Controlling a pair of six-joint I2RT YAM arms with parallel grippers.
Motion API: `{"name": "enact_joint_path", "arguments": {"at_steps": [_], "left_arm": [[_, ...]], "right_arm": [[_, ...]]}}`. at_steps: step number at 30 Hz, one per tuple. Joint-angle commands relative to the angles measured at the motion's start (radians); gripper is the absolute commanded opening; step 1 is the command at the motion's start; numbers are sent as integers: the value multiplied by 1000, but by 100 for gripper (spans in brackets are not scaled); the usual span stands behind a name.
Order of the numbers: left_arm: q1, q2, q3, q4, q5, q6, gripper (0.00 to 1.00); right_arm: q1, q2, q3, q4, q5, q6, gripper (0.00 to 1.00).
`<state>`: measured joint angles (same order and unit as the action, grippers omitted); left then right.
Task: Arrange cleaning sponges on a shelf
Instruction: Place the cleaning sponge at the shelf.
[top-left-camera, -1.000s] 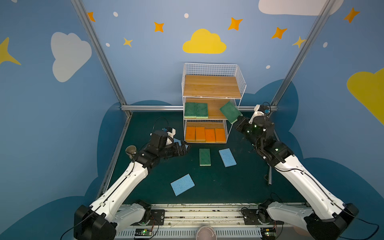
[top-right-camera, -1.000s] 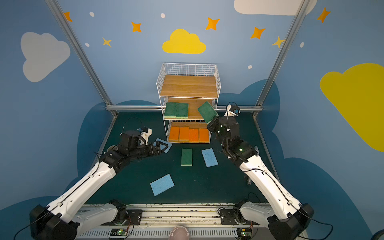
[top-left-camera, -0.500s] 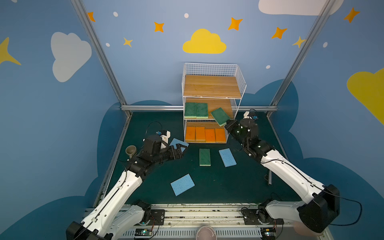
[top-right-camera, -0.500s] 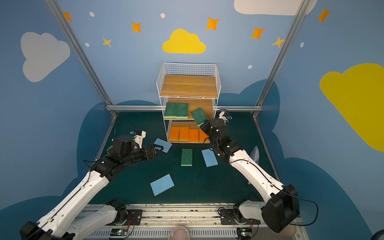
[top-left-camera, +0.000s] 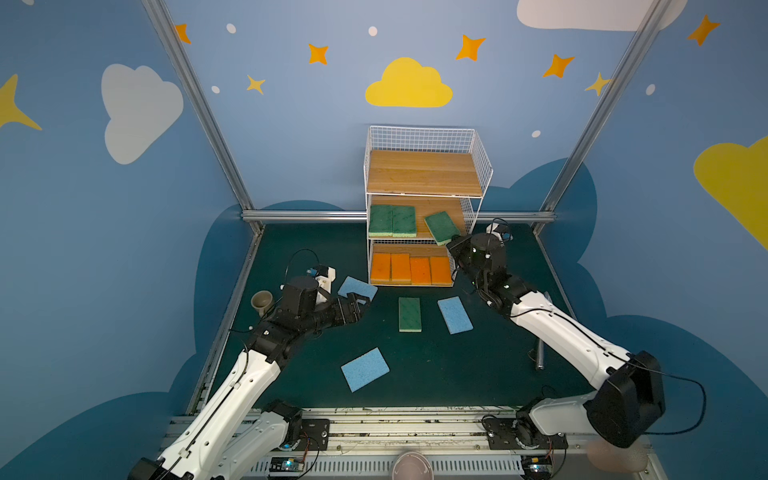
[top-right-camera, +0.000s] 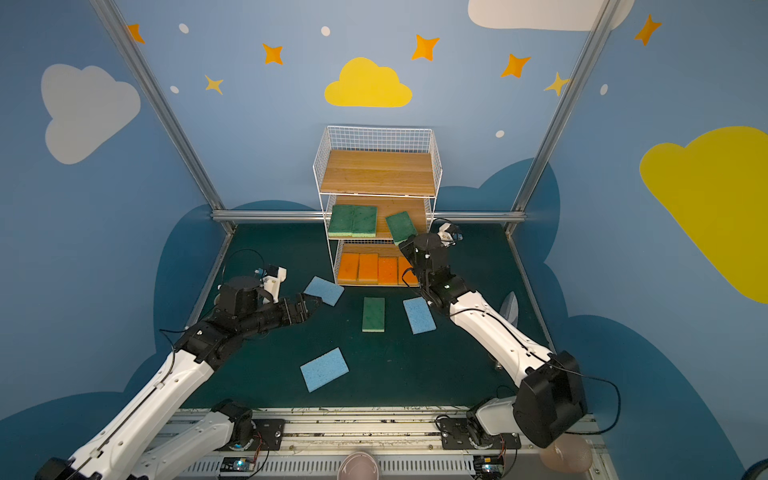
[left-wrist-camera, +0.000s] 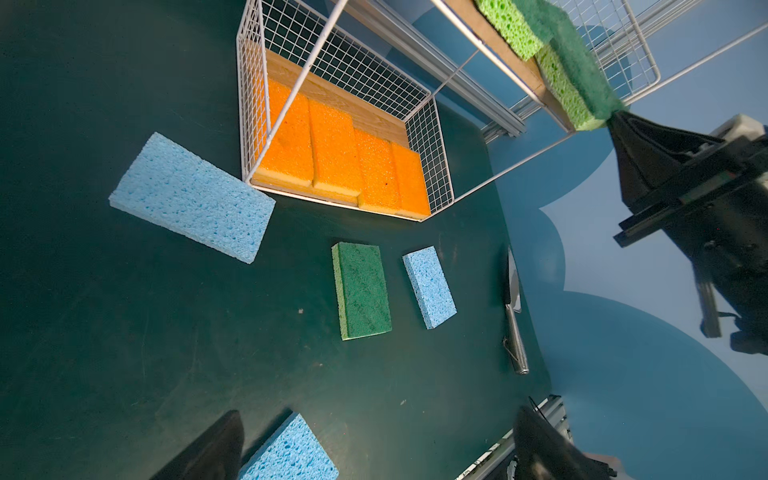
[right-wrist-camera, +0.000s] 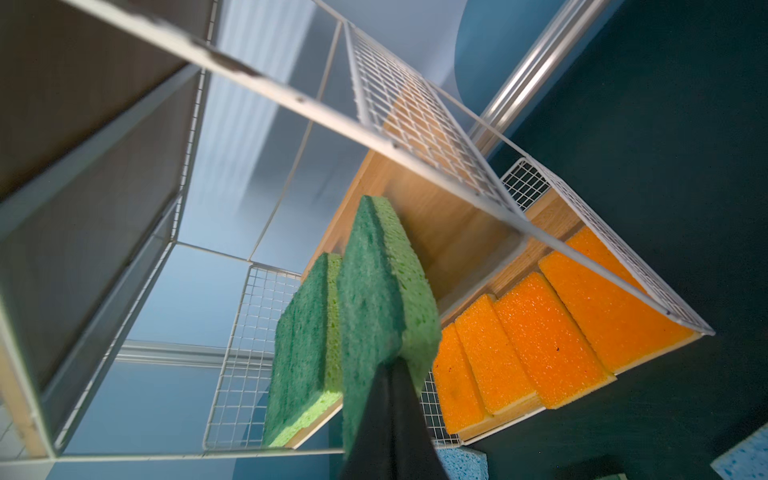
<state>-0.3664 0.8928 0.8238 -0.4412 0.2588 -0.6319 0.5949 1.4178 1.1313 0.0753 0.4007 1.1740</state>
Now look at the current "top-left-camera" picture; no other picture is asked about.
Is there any blue sponge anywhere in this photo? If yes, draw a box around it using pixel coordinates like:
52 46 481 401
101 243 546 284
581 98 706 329
341 348 390 392
338 276 378 300
437 297 474 335

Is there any orange sponge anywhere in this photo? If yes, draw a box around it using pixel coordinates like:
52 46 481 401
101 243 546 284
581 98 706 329
429 256 453 287
370 252 392 285
410 257 432 286
391 253 412 285

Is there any green sponge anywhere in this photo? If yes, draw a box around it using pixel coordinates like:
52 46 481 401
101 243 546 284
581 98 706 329
368 205 393 238
425 211 462 246
398 297 422 333
392 205 418 238

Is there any blue sponge front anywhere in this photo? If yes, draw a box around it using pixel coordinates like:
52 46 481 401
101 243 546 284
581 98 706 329
341 348 390 392

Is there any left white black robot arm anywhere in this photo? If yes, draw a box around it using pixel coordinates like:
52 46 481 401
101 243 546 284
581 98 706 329
129 275 371 479

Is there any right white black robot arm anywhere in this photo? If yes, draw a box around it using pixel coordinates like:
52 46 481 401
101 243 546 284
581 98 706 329
447 233 666 449

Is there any beige ceramic mug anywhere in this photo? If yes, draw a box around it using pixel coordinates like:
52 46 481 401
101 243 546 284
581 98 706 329
250 290 274 318

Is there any silver metal scoop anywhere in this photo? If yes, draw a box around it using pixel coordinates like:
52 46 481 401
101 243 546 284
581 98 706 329
533 292 553 371

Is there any left green circuit board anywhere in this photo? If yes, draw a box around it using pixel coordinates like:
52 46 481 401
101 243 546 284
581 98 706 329
268 457 305 476

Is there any green circuit board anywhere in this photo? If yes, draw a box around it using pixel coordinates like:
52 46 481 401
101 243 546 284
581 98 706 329
268 457 305 476
520 456 554 480

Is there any pink bowl front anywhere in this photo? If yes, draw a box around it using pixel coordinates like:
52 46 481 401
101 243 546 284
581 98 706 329
391 451 434 480

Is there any right green circuit board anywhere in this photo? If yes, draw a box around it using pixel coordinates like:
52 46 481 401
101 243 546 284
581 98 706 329
520 456 554 480

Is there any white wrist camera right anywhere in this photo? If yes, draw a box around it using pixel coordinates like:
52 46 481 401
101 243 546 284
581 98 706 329
486 222 512 243

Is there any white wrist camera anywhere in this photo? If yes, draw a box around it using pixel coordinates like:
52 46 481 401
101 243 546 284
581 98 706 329
314 265 336 304
486 222 512 243

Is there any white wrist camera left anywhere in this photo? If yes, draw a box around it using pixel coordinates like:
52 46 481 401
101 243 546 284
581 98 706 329
314 265 336 304

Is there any white wire wooden shelf rack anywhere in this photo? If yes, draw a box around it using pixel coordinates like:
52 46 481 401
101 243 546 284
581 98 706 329
363 125 493 288

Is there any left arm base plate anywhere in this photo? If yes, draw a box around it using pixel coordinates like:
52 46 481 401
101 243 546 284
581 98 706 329
284 418 331 451

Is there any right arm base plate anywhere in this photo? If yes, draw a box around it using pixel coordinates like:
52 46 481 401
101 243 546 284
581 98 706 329
480 415 569 451

